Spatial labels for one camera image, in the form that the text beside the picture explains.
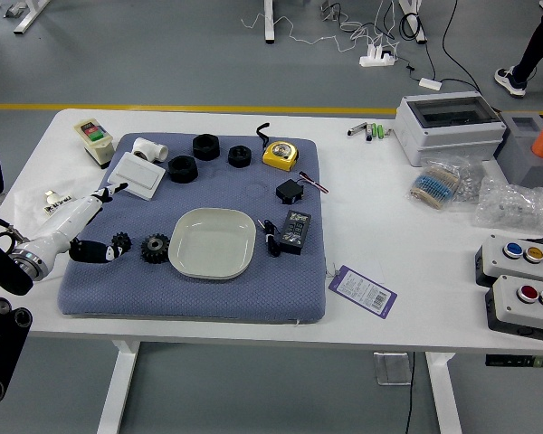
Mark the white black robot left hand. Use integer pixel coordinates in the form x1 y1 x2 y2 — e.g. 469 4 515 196
14 182 133 272

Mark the small black gear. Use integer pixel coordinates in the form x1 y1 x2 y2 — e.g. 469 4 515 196
111 231 134 254

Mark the big black gear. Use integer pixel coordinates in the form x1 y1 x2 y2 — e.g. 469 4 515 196
139 233 171 267

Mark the large black hex nut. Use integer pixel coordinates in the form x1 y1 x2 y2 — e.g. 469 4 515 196
192 133 220 162
167 155 198 184

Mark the small black hex nut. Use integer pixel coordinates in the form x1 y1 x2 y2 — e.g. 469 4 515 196
227 145 252 169

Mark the blue-yellow-red button control box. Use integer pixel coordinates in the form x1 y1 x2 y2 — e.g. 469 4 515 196
474 233 543 295

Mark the red-green button control box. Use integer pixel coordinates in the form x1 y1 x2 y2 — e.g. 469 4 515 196
484 274 543 344

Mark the white pipe tee fitting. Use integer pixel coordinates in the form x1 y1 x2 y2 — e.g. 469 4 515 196
131 137 169 164

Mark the white square plate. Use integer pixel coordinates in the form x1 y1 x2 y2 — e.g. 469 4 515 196
167 207 258 281

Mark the blue-grey quilted cushion mat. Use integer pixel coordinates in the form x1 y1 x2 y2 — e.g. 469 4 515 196
57 131 328 326

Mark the white background table leg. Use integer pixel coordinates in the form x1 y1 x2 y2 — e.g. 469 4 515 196
263 0 277 45
397 0 429 45
13 0 52 35

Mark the yellow tape measure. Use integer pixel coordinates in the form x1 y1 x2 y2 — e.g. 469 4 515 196
254 122 300 172

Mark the black digital panel meter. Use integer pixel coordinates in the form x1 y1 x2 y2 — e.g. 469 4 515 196
278 209 313 256

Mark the purple paper tag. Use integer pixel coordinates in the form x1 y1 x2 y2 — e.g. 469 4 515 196
328 265 398 321

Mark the white power strip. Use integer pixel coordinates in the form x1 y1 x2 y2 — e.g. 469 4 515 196
359 42 397 69

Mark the metal floor plate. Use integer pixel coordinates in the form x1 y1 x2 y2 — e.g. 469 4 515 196
373 352 412 386

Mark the bag of blue resistors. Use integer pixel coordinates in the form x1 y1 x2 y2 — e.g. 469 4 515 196
406 162 462 212

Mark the clear bag of screws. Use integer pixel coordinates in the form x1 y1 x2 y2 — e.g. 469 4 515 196
452 156 488 213

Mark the bubble wrap bag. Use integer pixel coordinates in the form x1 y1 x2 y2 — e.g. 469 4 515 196
472 175 543 234

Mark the grey block holder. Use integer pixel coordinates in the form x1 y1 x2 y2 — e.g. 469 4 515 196
494 111 543 193

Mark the table height control panel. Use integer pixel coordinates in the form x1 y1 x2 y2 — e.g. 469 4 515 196
485 354 543 369

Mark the person with sneakers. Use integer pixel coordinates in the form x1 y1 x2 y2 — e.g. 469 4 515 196
494 0 543 99

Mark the beige red-green push-button switch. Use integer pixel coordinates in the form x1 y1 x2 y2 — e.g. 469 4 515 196
73 118 115 170

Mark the white wall switch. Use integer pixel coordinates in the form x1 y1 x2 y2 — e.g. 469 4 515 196
107 151 167 201

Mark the black plug with cord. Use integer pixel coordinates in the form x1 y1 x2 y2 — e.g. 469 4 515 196
257 219 282 258

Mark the black module with red wires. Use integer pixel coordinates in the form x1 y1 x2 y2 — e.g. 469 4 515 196
275 170 330 205

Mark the white tangled cable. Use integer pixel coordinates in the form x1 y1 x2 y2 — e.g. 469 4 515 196
241 0 400 56

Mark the black cable under table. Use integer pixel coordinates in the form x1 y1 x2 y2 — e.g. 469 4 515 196
404 352 416 434

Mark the grey electrical enclosure box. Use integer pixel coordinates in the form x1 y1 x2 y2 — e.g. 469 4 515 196
393 91 508 167

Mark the black floor cable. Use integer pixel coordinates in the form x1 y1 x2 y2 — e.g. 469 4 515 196
397 0 483 96

